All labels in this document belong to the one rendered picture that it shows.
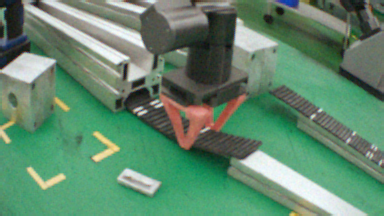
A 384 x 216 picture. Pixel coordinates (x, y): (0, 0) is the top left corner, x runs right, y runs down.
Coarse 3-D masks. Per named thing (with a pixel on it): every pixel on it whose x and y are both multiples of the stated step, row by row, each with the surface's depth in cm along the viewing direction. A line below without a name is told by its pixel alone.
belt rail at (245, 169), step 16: (240, 160) 60; (256, 160) 60; (272, 160) 61; (240, 176) 61; (256, 176) 59; (272, 176) 57; (288, 176) 57; (272, 192) 57; (288, 192) 55; (304, 192) 54; (320, 192) 54; (304, 208) 54; (320, 208) 51; (336, 208) 50; (352, 208) 50
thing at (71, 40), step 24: (48, 0) 102; (24, 24) 99; (48, 24) 85; (72, 24) 90; (96, 24) 83; (48, 48) 87; (72, 48) 77; (96, 48) 71; (120, 48) 78; (144, 48) 73; (72, 72) 79; (96, 72) 72; (120, 72) 69; (144, 72) 74; (96, 96) 74; (120, 96) 71
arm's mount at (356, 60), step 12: (372, 36) 97; (348, 48) 103; (360, 48) 99; (372, 48) 95; (348, 60) 103; (360, 60) 100; (372, 60) 97; (360, 72) 101; (372, 72) 98; (372, 84) 99
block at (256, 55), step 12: (240, 36) 80; (252, 36) 81; (240, 48) 76; (252, 48) 76; (264, 48) 78; (276, 48) 81; (240, 60) 76; (252, 60) 76; (264, 60) 79; (252, 72) 78; (264, 72) 81; (252, 84) 79; (264, 84) 83; (252, 96) 81
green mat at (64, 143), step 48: (288, 48) 107; (0, 96) 70; (336, 96) 89; (0, 144) 57; (48, 144) 60; (96, 144) 63; (144, 144) 66; (288, 144) 70; (0, 192) 47; (48, 192) 51; (96, 192) 54; (192, 192) 58; (240, 192) 59; (336, 192) 59
